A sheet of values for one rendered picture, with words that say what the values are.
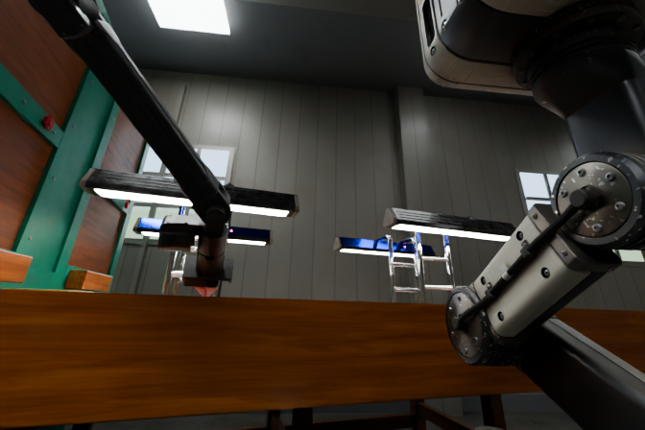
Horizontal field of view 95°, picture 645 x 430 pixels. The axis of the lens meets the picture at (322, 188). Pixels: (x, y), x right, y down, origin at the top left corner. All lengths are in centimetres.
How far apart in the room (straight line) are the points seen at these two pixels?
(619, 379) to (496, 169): 332
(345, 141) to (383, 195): 71
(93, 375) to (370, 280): 239
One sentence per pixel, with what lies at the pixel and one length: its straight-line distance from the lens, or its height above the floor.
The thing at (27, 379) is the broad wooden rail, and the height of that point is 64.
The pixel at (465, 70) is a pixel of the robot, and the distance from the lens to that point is 56.
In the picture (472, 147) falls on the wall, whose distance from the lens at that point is 374.
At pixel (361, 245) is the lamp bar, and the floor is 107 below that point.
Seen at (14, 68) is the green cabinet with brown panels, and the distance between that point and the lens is 114.
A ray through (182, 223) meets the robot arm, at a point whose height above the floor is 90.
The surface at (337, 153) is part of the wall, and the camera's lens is 312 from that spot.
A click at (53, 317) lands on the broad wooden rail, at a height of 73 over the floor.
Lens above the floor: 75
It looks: 22 degrees up
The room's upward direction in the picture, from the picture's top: 2 degrees clockwise
